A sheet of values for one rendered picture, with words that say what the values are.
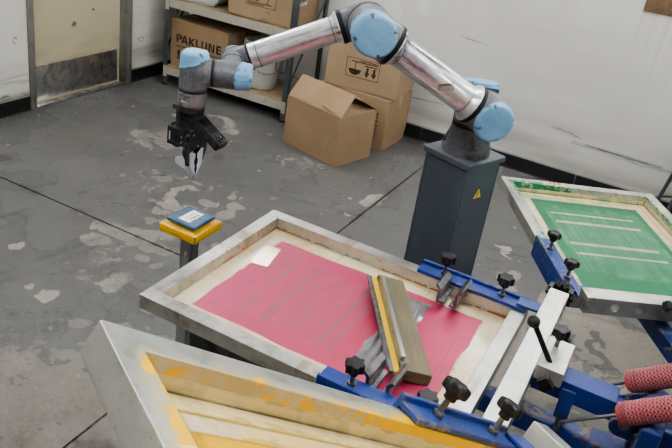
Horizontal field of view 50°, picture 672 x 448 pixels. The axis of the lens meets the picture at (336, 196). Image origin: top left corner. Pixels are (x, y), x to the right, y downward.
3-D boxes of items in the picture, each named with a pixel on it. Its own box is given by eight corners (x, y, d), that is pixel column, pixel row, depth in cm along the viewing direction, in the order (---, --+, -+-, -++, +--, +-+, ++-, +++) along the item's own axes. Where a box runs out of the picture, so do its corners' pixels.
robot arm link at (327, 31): (377, -12, 206) (214, 42, 208) (382, -4, 196) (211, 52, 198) (387, 27, 211) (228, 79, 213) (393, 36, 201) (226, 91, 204)
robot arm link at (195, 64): (211, 56, 188) (178, 52, 186) (208, 96, 192) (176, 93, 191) (213, 48, 195) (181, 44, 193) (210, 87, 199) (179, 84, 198)
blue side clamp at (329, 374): (312, 400, 153) (316, 373, 150) (323, 387, 157) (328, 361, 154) (444, 464, 141) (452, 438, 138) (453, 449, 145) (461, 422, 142)
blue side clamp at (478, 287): (413, 287, 198) (417, 265, 195) (419, 279, 202) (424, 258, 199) (519, 329, 187) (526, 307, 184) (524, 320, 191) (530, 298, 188)
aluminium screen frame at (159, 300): (138, 307, 171) (139, 293, 169) (272, 220, 219) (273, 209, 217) (450, 457, 142) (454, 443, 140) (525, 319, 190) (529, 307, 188)
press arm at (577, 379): (529, 387, 158) (535, 369, 156) (535, 372, 163) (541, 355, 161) (609, 421, 152) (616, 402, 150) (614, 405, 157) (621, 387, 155)
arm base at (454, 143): (461, 138, 235) (467, 109, 230) (498, 155, 225) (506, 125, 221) (430, 145, 225) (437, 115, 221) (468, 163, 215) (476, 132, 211)
